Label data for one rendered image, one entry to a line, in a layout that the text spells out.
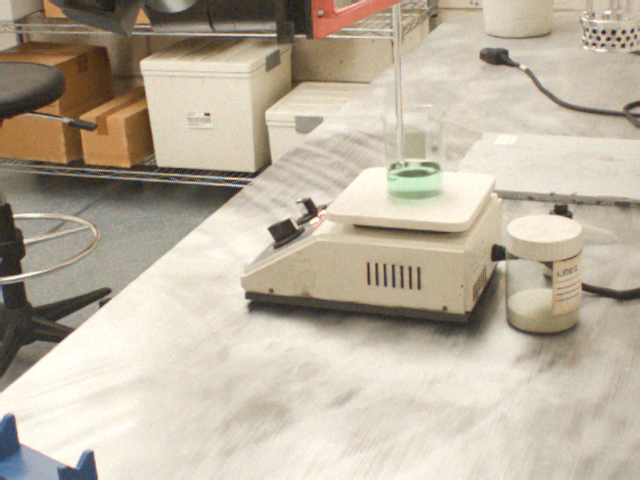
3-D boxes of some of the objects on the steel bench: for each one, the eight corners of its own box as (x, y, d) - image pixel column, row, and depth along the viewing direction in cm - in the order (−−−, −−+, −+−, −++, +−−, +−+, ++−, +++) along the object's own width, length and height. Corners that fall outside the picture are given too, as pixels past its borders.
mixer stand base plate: (442, 194, 122) (442, 184, 122) (482, 139, 139) (482, 130, 139) (739, 214, 112) (740, 204, 112) (742, 152, 129) (743, 143, 129)
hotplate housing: (240, 304, 99) (232, 217, 96) (295, 247, 110) (289, 167, 107) (496, 331, 92) (496, 238, 89) (527, 267, 103) (528, 182, 100)
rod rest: (-25, 474, 76) (-34, 427, 75) (16, 451, 79) (8, 405, 77) (72, 525, 70) (64, 475, 69) (114, 499, 73) (106, 450, 71)
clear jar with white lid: (491, 326, 93) (491, 233, 90) (526, 298, 97) (527, 209, 94) (559, 343, 89) (562, 247, 86) (592, 313, 94) (595, 222, 91)
